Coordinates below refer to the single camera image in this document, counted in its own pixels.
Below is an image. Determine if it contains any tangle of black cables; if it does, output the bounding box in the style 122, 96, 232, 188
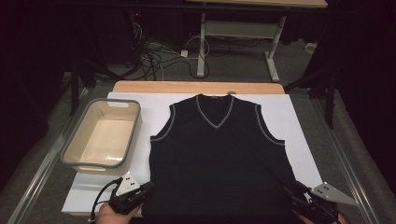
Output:
125, 18, 213, 82

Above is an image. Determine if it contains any white board table cover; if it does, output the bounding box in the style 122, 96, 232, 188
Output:
61, 91, 335, 216

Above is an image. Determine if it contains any right hand-held gripper black cable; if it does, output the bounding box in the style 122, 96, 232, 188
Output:
314, 200, 344, 224

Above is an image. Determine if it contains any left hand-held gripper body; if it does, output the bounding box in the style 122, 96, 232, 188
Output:
107, 172, 148, 216

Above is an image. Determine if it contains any white-framed desk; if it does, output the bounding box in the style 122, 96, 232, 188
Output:
186, 0, 329, 82

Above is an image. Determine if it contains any beige plastic basket grey rim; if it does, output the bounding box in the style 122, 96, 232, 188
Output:
60, 98, 143, 174

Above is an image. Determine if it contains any hand-held gripper black cable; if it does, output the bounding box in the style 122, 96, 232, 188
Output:
314, 200, 344, 224
88, 177, 124, 223

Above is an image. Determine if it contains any black metal stand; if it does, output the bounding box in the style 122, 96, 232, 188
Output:
69, 55, 97, 116
283, 68, 337, 130

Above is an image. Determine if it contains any left hand-held gripper black cable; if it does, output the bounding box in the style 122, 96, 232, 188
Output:
88, 177, 124, 223

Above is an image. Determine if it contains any person's right hand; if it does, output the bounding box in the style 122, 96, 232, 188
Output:
294, 211, 350, 224

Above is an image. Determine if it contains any metal floor rail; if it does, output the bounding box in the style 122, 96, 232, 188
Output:
311, 99, 382, 224
6, 87, 97, 224

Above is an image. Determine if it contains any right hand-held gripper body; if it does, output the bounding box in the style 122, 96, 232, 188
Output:
291, 182, 360, 224

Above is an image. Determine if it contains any light wooden table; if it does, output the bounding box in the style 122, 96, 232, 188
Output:
68, 80, 329, 220

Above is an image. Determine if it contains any black knitted vest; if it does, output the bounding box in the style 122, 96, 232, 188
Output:
141, 93, 307, 224

